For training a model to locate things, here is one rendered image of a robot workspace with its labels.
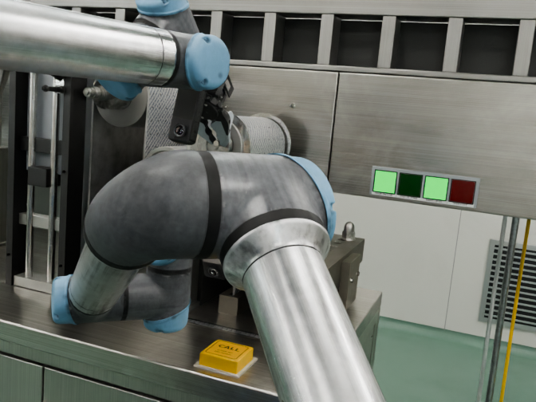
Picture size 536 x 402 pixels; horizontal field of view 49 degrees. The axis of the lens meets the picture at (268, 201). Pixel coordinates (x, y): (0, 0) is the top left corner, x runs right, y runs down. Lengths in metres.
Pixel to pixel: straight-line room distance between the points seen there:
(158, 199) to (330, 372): 0.23
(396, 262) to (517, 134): 2.55
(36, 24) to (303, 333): 0.42
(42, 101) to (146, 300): 0.56
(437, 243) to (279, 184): 3.26
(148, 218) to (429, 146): 0.96
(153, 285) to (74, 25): 0.44
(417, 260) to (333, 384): 3.39
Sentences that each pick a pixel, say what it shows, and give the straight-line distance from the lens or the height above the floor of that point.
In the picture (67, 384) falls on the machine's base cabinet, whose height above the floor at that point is 0.80.
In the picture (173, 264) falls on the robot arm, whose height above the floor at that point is 1.07.
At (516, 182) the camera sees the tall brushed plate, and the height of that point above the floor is 1.22.
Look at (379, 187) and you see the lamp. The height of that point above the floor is 1.17.
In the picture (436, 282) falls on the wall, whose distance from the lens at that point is 3.89.
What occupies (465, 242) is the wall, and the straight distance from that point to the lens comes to 3.82.
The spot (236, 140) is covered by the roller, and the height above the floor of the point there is 1.26.
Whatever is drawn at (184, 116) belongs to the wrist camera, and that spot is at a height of 1.31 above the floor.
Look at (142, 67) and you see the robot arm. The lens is 0.76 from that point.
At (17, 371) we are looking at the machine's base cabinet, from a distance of 1.28.
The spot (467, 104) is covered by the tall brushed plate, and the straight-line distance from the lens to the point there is 1.43.
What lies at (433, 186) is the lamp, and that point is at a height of 1.19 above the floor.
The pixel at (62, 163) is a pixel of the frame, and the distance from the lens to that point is 1.28.
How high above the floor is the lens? 1.33
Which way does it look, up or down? 9 degrees down
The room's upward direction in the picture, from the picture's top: 5 degrees clockwise
